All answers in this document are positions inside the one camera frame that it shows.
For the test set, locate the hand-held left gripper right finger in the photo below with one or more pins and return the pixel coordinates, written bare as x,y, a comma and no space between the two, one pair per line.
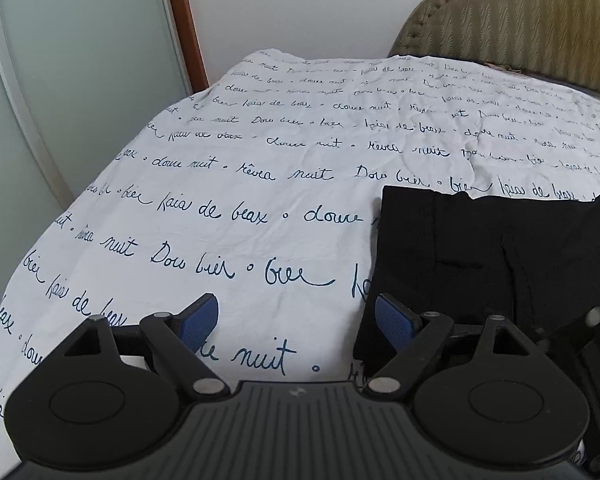
394,317

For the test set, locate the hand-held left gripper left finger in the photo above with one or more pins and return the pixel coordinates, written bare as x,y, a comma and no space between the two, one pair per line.
199,316

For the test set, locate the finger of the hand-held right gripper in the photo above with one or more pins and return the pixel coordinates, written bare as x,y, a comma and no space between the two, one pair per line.
587,340

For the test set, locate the black pants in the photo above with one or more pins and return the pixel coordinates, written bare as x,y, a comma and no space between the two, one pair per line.
485,260

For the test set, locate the white script-printed bed sheet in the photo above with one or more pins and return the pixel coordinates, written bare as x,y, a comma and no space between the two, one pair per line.
230,170

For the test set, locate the frosted glass wardrobe door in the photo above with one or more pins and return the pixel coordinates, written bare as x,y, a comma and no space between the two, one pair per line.
70,85

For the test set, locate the olive padded headboard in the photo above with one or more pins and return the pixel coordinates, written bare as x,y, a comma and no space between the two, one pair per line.
520,15

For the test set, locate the brown wooden door frame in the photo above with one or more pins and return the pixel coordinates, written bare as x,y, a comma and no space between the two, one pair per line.
187,25

